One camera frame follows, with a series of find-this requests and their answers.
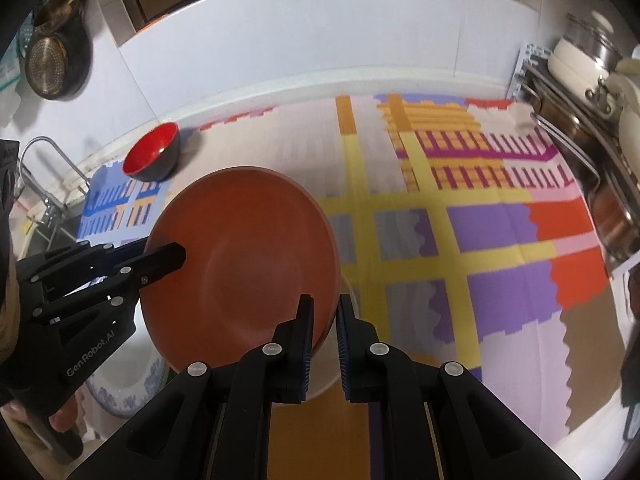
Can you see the steel sink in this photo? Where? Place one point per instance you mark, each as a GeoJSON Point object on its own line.
{"type": "Point", "coordinates": [45, 242]}

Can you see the white packets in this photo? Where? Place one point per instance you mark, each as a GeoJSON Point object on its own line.
{"type": "Point", "coordinates": [10, 85]}

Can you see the cream kettle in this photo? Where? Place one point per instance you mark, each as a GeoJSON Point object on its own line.
{"type": "Point", "coordinates": [631, 125]}

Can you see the reddish brown plate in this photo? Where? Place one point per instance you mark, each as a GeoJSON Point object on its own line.
{"type": "Point", "coordinates": [240, 260]}

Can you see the red and black bowl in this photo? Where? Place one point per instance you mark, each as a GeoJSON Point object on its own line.
{"type": "Point", "coordinates": [150, 152]}

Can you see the white plastic rack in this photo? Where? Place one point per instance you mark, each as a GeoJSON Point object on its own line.
{"type": "Point", "coordinates": [525, 65]}

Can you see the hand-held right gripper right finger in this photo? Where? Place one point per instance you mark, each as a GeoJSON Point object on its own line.
{"type": "Point", "coordinates": [345, 350]}

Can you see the golden hanging strainer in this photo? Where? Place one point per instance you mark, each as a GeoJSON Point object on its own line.
{"type": "Point", "coordinates": [60, 7]}

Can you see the person's left hand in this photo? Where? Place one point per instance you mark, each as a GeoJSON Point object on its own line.
{"type": "Point", "coordinates": [65, 417]}

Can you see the blue patterned white plate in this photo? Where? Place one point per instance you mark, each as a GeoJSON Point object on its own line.
{"type": "Point", "coordinates": [125, 385]}

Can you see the dark round hanging pan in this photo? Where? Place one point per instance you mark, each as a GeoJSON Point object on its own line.
{"type": "Point", "coordinates": [55, 67]}

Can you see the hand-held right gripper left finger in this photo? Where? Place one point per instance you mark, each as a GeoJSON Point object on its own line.
{"type": "Point", "coordinates": [305, 340]}

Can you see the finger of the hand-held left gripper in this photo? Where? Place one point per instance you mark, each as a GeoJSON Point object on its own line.
{"type": "Point", "coordinates": [110, 255]}
{"type": "Point", "coordinates": [160, 262]}

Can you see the cream pot with steel lid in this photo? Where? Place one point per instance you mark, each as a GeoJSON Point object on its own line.
{"type": "Point", "coordinates": [565, 60]}

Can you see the dark cloth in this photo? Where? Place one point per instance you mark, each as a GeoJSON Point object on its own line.
{"type": "Point", "coordinates": [6, 200]}

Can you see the steel faucet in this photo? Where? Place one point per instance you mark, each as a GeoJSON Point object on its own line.
{"type": "Point", "coordinates": [48, 212]}

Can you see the colourful patterned mat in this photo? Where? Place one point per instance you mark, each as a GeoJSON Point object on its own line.
{"type": "Point", "coordinates": [490, 220]}

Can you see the black appliance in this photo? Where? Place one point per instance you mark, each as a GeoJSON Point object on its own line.
{"type": "Point", "coordinates": [631, 375]}

